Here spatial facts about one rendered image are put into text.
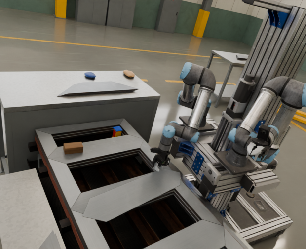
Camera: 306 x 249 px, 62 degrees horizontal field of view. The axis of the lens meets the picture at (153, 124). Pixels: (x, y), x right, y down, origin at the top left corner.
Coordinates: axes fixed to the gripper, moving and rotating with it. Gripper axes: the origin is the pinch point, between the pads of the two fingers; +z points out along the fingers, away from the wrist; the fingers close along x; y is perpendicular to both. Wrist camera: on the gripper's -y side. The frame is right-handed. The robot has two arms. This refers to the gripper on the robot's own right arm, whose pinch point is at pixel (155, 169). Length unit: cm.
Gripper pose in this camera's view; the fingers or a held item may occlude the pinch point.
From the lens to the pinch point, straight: 179.3
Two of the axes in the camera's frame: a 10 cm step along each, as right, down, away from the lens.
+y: 5.5, 5.3, -6.5
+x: 8.1, -1.3, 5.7
